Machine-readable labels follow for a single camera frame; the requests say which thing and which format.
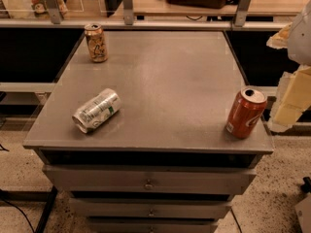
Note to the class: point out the gold tan soda can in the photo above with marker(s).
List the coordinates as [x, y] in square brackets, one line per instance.
[96, 43]

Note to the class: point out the red orange soda can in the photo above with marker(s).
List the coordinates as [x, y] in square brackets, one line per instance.
[246, 110]

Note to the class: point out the silver green 7up can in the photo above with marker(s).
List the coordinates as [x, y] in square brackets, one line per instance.
[97, 110]

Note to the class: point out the grey metal drawer cabinet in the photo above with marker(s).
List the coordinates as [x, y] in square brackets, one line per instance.
[164, 162]

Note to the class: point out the wooden background desk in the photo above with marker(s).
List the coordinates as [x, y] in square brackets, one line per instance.
[214, 0]

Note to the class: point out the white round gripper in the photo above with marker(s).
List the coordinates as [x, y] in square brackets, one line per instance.
[300, 41]

